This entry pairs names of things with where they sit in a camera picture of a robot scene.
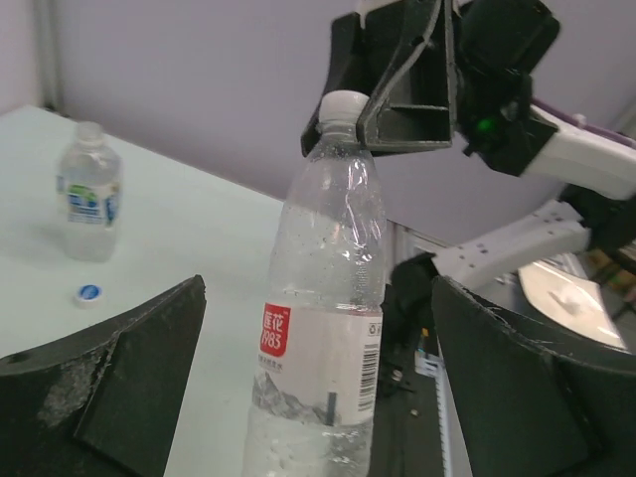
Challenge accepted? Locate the clear bottle red white label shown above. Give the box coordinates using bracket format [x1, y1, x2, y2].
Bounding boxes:
[241, 121, 387, 476]

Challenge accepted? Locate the clear bottle blue green label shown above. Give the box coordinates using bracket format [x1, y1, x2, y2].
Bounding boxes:
[56, 121, 123, 262]

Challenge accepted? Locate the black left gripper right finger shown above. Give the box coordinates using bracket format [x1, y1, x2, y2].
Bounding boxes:
[431, 277, 635, 476]

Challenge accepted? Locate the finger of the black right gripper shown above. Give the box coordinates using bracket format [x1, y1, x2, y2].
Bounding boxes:
[357, 1, 455, 156]
[300, 12, 393, 157]

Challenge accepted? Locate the blue white Pocari cap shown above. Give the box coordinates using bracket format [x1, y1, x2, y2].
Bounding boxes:
[73, 283, 104, 309]

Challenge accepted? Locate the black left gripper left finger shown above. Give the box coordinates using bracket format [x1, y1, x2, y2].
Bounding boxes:
[1, 275, 206, 476]

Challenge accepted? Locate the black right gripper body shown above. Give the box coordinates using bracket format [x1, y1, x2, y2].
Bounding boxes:
[450, 1, 560, 129]

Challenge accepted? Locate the plain white bottle cap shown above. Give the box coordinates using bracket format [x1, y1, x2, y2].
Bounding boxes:
[318, 89, 370, 123]

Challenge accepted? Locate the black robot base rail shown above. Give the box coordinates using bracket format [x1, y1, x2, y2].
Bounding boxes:
[368, 252, 444, 477]

